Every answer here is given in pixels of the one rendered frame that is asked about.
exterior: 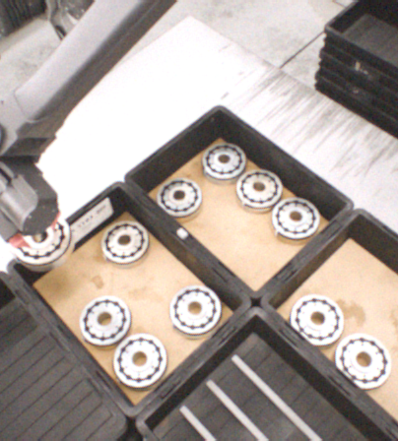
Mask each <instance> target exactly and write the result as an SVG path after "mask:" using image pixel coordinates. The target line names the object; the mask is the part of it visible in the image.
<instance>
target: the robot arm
mask: <svg viewBox="0 0 398 441"><path fill-rule="evenodd" d="M178 1H179V0H96V2H95V3H94V4H93V5H92V6H91V8H90V9H88V10H87V11H86V12H85V14H84V15H83V16H82V17H81V18H80V20H79V21H78V22H77V23H76V24H75V26H74V27H73V28H72V29H70V31H69V32H68V33H67V34H66V35H65V36H64V38H63V39H62V40H61V41H60V44H59V45H58V46H57V47H56V48H55V50H54V51H53V52H52V53H51V54H50V56H49V57H48V58H47V59H46V60H45V61H44V63H43V64H42V65H41V66H40V67H39V69H38V70H37V71H36V72H35V73H34V74H33V75H32V76H31V77H30V78H29V79H28V80H27V81H26V82H25V83H24V84H23V85H21V86H19V87H17V88H16V89H15V90H12V92H11V93H10V94H9V95H8V96H7V98H6V99H5V100H0V237H1V238H2V240H3V241H4V242H5V243H6V244H10V245H11V246H13V247H15V248H17V247H29V248H31V247H30V245H29V244H28V243H27V242H26V241H25V239H24V237H28V236H37V235H40V234H42V233H44V232H45V231H47V230H48V229H49V228H50V227H51V228H52V229H53V230H55V227H56V224H57V222H58V220H59V218H60V216H61V215H62V212H61V210H60V209H59V206H60V204H59V202H58V199H59V196H58V193H57V191H56V190H55V189H54V188H53V187H52V185H51V184H50V183H49V182H48V181H47V180H46V179H45V178H44V176H43V173H44V171H43V170H41V169H39V168H38V167H37V166H36V164H39V161H40V159H41V156H42V154H45V152H46V150H47V149H48V148H49V147H50V146H51V145H52V144H53V143H54V142H55V141H56V140H57V139H58V137H57V135H56V134H57V133H58V131H59V130H60V128H61V127H62V126H63V125H64V121H65V120H66V118H67V117H68V115H69V114H70V113H71V112H72V110H73V109H74V108H75V107H76V106H77V105H78V103H79V102H80V101H81V100H82V99H83V98H84V97H85V96H86V95H87V94H88V93H89V92H90V91H91V90H93V89H94V88H95V87H96V86H97V85H98V84H99V83H100V82H101V81H102V79H103V78H104V77H105V76H106V75H107V74H108V73H109V72H110V71H111V70H112V69H113V68H114V67H115V66H116V65H117V64H118V63H119V62H120V61H121V60H122V59H123V58H124V57H125V56H126V55H127V54H128V53H129V52H130V50H131V49H132V48H133V47H134V45H135V44H136V43H137V42H138V41H139V40H140V39H141V38H142V37H143V36H144V35H145V34H146V33H147V32H148V31H149V30H150V29H151V28H152V27H153V26H154V25H155V24H156V22H157V21H158V20H159V19H160V18H161V17H162V16H163V15H164V14H165V13H166V12H167V11H168V10H170V9H171V8H172V7H173V6H174V5H175V4H176V3H177V2H178Z"/></svg>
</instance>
